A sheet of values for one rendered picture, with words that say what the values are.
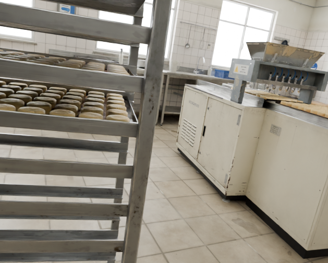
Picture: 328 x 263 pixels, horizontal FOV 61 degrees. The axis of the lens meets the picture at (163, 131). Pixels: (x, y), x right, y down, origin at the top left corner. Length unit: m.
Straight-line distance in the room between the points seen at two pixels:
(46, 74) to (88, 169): 0.20
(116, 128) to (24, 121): 0.16
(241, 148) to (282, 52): 0.79
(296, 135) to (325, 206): 0.47
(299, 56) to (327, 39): 4.64
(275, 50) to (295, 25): 4.86
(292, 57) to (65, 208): 2.12
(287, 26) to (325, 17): 0.80
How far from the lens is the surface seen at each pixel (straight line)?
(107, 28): 0.53
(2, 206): 0.65
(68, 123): 0.55
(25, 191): 1.11
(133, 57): 0.96
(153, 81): 0.51
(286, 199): 2.13
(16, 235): 1.21
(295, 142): 2.05
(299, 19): 7.23
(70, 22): 0.54
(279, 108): 2.21
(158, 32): 0.51
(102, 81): 0.53
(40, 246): 0.68
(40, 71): 0.55
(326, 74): 2.63
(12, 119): 0.57
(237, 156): 2.30
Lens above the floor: 1.11
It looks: 15 degrees down
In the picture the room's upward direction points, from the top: 8 degrees clockwise
